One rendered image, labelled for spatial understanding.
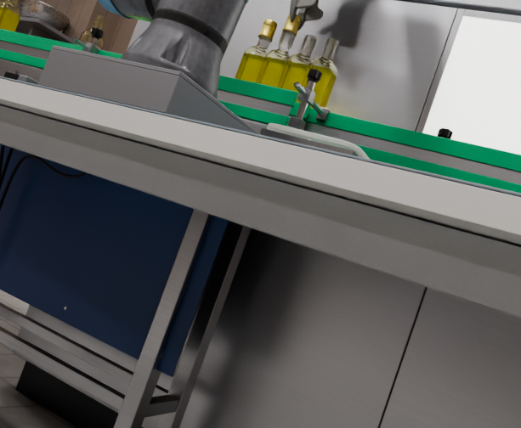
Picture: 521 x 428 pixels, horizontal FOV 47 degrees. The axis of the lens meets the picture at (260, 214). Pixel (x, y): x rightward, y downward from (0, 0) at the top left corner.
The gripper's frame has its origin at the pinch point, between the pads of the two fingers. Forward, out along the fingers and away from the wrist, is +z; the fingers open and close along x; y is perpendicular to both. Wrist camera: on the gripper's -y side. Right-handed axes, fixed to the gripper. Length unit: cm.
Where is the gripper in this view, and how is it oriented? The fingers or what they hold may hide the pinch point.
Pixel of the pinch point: (293, 19)
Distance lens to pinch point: 149.1
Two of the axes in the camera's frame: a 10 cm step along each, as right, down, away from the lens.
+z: -3.4, 9.4, -0.6
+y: 8.6, 2.8, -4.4
